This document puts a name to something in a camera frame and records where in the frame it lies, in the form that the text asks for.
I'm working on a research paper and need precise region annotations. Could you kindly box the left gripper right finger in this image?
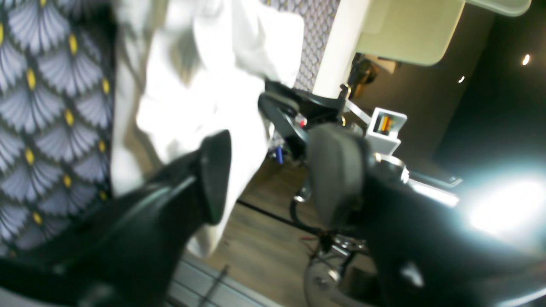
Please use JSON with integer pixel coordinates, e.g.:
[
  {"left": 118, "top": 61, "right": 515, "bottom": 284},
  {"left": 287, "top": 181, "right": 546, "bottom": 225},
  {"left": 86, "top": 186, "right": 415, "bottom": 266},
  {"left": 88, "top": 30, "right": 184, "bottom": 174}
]
[{"left": 307, "top": 125, "right": 545, "bottom": 307}]

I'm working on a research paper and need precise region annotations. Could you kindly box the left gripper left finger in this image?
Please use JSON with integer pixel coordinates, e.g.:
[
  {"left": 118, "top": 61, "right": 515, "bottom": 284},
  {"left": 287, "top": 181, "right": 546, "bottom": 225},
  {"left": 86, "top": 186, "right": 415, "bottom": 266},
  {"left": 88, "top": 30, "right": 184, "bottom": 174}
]
[{"left": 1, "top": 130, "right": 232, "bottom": 307}]

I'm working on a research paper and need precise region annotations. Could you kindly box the white T-shirt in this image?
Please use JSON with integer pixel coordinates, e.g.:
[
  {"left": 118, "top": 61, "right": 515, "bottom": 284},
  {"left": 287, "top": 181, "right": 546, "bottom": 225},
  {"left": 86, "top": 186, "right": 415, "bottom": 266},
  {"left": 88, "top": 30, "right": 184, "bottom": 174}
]
[{"left": 110, "top": 0, "right": 305, "bottom": 258}]

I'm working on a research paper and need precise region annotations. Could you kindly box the fan-patterned table cloth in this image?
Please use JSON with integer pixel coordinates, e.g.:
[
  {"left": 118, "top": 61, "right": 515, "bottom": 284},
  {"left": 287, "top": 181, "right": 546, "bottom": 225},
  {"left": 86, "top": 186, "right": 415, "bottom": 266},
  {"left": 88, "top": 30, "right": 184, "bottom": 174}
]
[{"left": 0, "top": 0, "right": 339, "bottom": 258}]

